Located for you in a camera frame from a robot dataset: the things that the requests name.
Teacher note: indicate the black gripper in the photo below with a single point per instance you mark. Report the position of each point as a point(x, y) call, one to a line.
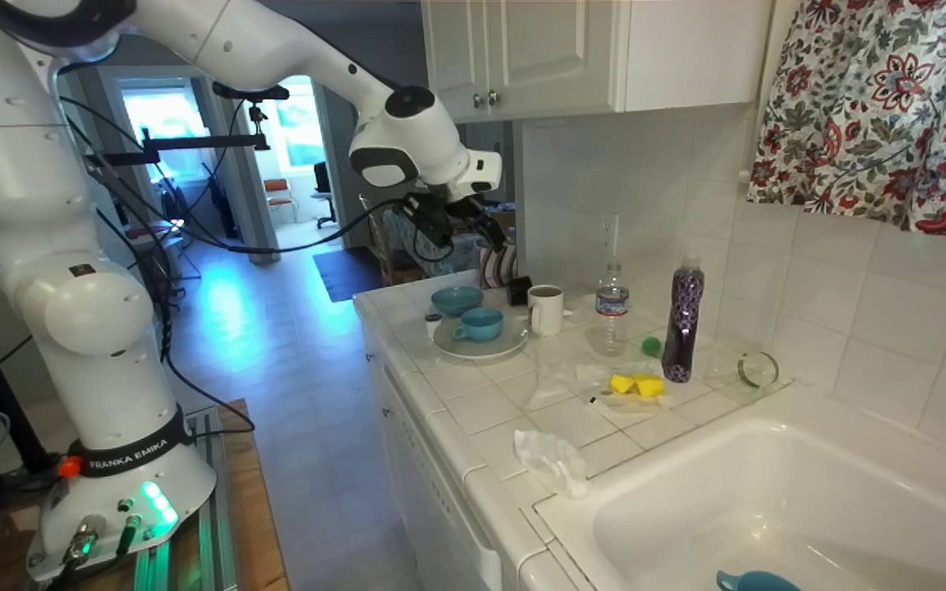
point(443, 216)

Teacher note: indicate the small black pot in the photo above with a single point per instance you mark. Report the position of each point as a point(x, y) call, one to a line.
point(519, 290)

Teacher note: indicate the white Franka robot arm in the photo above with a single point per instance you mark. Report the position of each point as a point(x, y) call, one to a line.
point(91, 317)

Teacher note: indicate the striped cloth bag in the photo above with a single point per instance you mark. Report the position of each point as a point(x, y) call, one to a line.
point(498, 264)

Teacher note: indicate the teal cup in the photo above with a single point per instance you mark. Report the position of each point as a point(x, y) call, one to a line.
point(480, 326)

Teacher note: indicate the floral ceramic mug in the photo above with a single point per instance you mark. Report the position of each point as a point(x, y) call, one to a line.
point(545, 313)

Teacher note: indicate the small shaker jar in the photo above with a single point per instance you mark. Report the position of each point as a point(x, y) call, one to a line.
point(435, 328)

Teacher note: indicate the clear water bottle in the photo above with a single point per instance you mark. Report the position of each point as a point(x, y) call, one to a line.
point(613, 313)

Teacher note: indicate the dark door mat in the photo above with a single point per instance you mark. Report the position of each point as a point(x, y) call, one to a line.
point(343, 272)

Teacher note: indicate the white upper cabinet with knobs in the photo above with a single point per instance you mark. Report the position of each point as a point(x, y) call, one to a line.
point(559, 51)

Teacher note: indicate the green scrubber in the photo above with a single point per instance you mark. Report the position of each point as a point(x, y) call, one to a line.
point(651, 345)

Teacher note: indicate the yellow sponge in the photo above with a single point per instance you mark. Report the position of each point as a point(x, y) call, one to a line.
point(634, 386)

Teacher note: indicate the purple dish soap bottle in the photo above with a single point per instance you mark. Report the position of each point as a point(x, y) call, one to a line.
point(680, 324)

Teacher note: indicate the crumpled clear plastic piece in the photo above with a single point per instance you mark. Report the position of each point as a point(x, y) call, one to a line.
point(545, 454)

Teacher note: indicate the white under-counter cabinet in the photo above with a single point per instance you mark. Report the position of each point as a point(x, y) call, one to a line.
point(428, 513)

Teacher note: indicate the clear glass bowl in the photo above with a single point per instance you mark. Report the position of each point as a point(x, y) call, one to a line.
point(761, 368)

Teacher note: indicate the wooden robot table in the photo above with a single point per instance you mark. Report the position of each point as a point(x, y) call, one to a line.
point(262, 513)

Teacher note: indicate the white double sink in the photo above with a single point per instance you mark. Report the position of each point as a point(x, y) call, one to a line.
point(780, 503)

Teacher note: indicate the floral curtain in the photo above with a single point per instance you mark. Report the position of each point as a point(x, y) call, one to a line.
point(879, 99)

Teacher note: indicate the teal dish in sink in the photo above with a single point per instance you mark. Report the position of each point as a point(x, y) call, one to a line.
point(756, 583)

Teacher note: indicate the black camera boom stand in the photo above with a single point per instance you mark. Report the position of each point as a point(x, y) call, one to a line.
point(190, 144)

